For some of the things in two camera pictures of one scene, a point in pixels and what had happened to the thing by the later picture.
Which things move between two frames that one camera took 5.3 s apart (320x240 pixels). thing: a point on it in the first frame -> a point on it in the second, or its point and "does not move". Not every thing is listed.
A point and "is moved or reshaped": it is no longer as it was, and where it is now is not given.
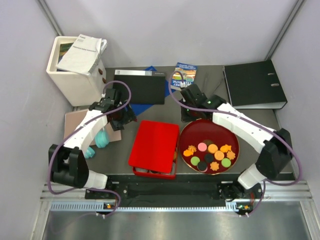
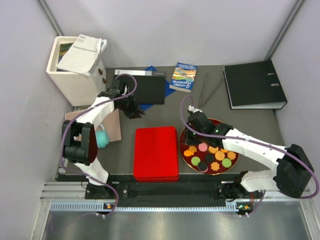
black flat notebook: (147, 87) does not move
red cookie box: (142, 171) -> (157, 179)
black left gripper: (128, 117) -> (135, 110)
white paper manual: (83, 54) does not move
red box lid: (154, 146) is moved or reshaped
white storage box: (80, 88) does not move
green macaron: (195, 160) does not move
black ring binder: (255, 85) does not move
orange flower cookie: (214, 166) does not move
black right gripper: (186, 118) -> (190, 141)
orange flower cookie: (192, 148) does not move
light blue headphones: (102, 140) does not move
